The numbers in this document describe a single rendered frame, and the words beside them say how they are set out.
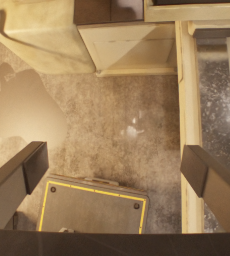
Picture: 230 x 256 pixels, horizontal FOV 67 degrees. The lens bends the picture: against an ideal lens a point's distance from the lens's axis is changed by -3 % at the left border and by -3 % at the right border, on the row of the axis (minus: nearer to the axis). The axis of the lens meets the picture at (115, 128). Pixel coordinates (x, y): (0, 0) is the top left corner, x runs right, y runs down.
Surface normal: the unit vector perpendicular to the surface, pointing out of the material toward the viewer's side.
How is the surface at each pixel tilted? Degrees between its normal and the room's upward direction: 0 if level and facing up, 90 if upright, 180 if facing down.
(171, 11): 90
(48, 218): 0
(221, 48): 0
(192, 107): 0
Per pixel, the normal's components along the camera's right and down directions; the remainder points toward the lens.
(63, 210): -0.11, -0.12
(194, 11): -0.01, 0.99
